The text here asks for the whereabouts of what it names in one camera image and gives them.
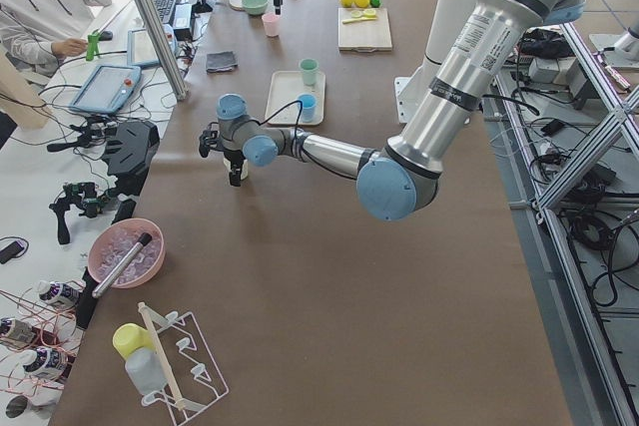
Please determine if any cream white cup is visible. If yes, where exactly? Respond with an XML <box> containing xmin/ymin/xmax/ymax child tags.
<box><xmin>223</xmin><ymin>158</ymin><xmax>249</xmax><ymax>182</ymax></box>

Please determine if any pink cup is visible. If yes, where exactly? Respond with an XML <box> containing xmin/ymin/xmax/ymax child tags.
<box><xmin>261</xmin><ymin>12</ymin><xmax>281</xmax><ymax>38</ymax></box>

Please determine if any green cup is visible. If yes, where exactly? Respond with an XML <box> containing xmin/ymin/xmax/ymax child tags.
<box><xmin>299</xmin><ymin>58</ymin><xmax>319</xmax><ymax>86</ymax></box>

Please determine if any blue cup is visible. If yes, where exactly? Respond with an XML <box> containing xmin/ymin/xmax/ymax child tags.
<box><xmin>298</xmin><ymin>94</ymin><xmax>317</xmax><ymax>123</ymax></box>

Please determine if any cream rabbit tray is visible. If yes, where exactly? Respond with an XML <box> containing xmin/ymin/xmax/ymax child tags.
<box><xmin>265</xmin><ymin>71</ymin><xmax>325</xmax><ymax>126</ymax></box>

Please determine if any green bowl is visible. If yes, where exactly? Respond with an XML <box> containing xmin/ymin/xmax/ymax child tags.
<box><xmin>242</xmin><ymin>0</ymin><xmax>269</xmax><ymax>16</ymax></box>

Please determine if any grey folded cloth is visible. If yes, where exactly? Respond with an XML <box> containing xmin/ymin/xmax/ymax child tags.
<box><xmin>206</xmin><ymin>51</ymin><xmax>238</xmax><ymax>73</ymax></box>

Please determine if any yellow plastic knife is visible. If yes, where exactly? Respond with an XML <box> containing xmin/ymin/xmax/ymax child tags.
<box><xmin>341</xmin><ymin>17</ymin><xmax>377</xmax><ymax>25</ymax></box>

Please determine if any bamboo cutting board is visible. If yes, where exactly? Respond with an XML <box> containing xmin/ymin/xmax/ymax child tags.
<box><xmin>337</xmin><ymin>7</ymin><xmax>393</xmax><ymax>53</ymax></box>

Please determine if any pink bucket with ice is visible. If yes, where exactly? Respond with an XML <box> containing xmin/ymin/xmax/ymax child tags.
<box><xmin>87</xmin><ymin>217</ymin><xmax>167</xmax><ymax>290</ymax></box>

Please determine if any blue teach pendant far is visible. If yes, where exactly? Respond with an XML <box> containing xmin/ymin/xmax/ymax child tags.
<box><xmin>127</xmin><ymin>24</ymin><xmax>178</xmax><ymax>69</ymax></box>

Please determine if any blue teach pendant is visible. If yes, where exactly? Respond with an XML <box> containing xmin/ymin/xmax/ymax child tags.
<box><xmin>68</xmin><ymin>65</ymin><xmax>142</xmax><ymax>115</ymax></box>
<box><xmin>127</xmin><ymin>24</ymin><xmax>178</xmax><ymax>69</ymax></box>

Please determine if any blue teach pendant near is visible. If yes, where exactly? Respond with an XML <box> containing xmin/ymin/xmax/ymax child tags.
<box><xmin>68</xmin><ymin>65</ymin><xmax>142</xmax><ymax>115</ymax></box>

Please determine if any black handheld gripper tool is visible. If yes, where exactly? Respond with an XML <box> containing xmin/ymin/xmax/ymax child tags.
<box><xmin>48</xmin><ymin>181</ymin><xmax>119</xmax><ymax>246</ymax></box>

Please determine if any green clamp tool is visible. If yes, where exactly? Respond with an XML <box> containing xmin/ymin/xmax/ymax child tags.
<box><xmin>86</xmin><ymin>29</ymin><xmax>101</xmax><ymax>62</ymax></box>

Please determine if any yellow cup on rack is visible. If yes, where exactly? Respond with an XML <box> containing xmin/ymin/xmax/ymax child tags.
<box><xmin>112</xmin><ymin>323</ymin><xmax>154</xmax><ymax>359</ymax></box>

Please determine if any grey cup on rack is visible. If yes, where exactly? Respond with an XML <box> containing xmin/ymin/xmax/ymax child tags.
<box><xmin>125</xmin><ymin>347</ymin><xmax>168</xmax><ymax>396</ymax></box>

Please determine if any plastic bottle upper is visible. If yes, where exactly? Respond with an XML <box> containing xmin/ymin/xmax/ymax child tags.
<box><xmin>36</xmin><ymin>280</ymin><xmax>80</xmax><ymax>311</ymax></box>

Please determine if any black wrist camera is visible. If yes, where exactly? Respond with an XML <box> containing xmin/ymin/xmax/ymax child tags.
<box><xmin>198</xmin><ymin>121</ymin><xmax>219</xmax><ymax>159</ymax></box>

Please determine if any black braided left cable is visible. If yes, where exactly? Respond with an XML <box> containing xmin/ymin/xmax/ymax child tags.
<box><xmin>259</xmin><ymin>100</ymin><xmax>307</xmax><ymax>148</ymax></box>

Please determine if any metal scoop handle in bucket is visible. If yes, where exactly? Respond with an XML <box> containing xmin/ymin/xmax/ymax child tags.
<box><xmin>92</xmin><ymin>232</ymin><xmax>153</xmax><ymax>298</ymax></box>

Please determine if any aluminium frame post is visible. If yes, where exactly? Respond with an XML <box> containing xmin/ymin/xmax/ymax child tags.
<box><xmin>134</xmin><ymin>0</ymin><xmax>188</xmax><ymax>101</ymax></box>

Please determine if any white wire cup rack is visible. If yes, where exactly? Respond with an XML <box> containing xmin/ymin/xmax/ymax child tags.
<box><xmin>141</xmin><ymin>311</ymin><xmax>230</xmax><ymax>425</ymax></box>

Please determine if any wooden rack handle stick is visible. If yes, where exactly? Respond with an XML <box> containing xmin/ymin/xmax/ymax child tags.
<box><xmin>138</xmin><ymin>302</ymin><xmax>185</xmax><ymax>411</ymax></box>

